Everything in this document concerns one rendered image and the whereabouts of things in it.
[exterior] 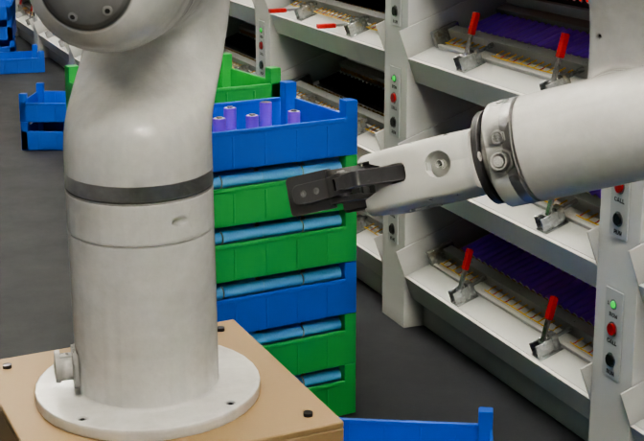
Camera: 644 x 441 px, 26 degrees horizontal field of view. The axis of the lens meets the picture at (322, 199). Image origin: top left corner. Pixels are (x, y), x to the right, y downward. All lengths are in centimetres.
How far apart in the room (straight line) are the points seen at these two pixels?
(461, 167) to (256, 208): 91
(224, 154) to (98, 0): 93
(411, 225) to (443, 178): 137
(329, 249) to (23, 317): 77
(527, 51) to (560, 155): 110
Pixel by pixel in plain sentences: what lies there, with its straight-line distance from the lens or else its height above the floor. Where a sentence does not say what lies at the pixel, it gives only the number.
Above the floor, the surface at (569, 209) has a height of 31.
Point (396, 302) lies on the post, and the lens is 251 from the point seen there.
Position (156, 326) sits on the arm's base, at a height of 46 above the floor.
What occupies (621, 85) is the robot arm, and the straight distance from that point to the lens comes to 105.
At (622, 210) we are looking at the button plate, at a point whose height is 38.
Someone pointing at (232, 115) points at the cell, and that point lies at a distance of 201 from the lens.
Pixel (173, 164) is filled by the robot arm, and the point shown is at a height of 59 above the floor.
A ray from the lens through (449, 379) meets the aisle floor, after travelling 227.
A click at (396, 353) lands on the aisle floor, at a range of 238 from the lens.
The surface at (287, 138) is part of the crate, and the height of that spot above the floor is 44.
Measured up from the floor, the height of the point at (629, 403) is 13.
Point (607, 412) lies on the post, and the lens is 193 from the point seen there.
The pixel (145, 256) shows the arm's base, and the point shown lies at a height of 52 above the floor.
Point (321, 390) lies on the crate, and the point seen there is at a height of 5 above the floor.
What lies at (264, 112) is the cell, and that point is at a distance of 204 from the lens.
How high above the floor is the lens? 83
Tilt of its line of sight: 14 degrees down
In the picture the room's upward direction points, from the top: straight up
